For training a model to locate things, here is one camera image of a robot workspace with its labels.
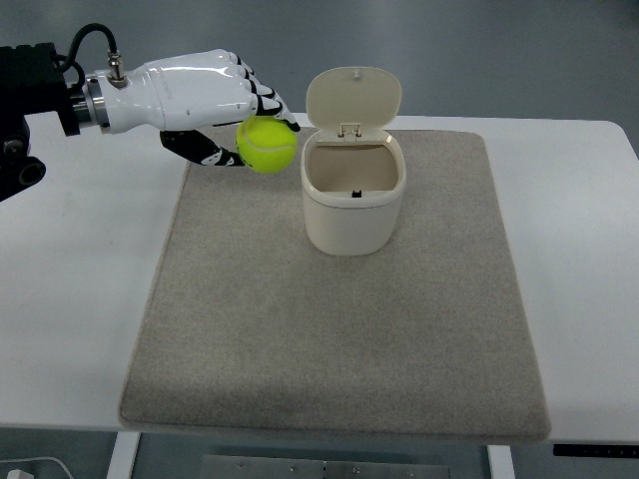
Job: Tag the beige felt mat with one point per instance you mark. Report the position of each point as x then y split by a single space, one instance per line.
248 325

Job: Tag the left white table leg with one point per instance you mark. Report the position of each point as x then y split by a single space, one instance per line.
124 455

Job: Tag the yellow tennis ball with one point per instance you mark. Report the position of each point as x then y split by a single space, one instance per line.
265 144

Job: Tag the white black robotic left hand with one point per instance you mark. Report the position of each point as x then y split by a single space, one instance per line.
179 96

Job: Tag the cream plastic bin with lid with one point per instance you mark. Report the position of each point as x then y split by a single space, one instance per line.
353 171

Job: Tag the black table control panel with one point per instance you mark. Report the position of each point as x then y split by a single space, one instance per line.
596 451

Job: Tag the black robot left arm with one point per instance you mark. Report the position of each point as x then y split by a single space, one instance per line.
30 84

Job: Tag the right white table leg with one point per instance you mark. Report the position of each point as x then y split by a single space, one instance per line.
500 462

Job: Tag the white table leg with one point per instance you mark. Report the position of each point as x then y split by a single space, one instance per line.
124 455
500 462

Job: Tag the grey metal base plate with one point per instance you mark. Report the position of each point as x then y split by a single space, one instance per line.
225 466

